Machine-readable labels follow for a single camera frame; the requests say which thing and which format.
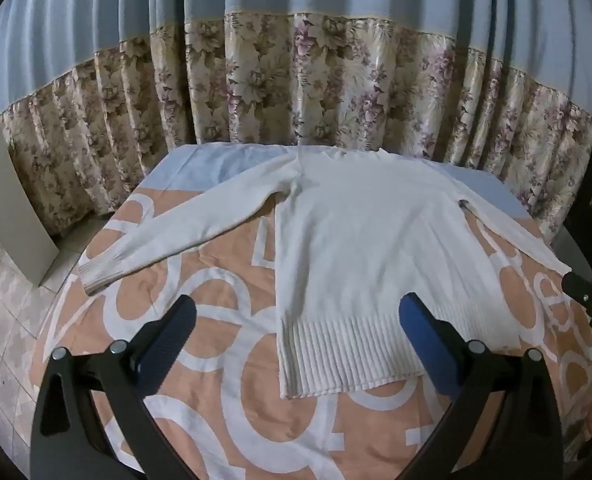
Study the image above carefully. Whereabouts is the grey flat board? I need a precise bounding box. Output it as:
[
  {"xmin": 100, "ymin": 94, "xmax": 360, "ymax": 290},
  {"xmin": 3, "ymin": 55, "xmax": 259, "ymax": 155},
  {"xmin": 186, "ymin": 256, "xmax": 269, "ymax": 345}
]
[{"xmin": 0, "ymin": 120, "xmax": 60, "ymax": 288}]

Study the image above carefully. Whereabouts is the orange and blue bed sheet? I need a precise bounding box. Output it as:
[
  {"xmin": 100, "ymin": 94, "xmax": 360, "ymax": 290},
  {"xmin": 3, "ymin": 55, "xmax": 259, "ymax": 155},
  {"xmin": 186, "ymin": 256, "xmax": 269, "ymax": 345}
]
[{"xmin": 26, "ymin": 144, "xmax": 592, "ymax": 480}]

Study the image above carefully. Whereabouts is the blue floral curtain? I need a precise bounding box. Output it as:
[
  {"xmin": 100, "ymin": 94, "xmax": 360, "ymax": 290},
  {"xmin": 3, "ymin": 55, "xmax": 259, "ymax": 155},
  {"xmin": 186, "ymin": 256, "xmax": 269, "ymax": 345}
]
[{"xmin": 0, "ymin": 0, "xmax": 592, "ymax": 243}]

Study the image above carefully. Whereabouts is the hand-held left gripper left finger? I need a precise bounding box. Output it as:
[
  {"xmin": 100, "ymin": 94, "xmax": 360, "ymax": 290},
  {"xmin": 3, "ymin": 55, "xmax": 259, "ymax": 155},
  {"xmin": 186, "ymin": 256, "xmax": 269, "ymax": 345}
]
[{"xmin": 30, "ymin": 295, "xmax": 198, "ymax": 480}]

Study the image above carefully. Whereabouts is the white knit sweater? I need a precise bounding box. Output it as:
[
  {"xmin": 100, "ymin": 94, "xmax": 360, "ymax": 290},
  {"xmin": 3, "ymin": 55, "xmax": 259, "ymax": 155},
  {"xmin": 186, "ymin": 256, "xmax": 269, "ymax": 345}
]
[{"xmin": 78, "ymin": 146, "xmax": 572, "ymax": 401}]

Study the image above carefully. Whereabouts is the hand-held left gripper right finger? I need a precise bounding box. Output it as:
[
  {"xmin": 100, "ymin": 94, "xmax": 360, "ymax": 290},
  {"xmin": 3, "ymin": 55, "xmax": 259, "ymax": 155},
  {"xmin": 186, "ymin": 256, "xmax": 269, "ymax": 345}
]
[{"xmin": 399, "ymin": 292, "xmax": 562, "ymax": 480}]

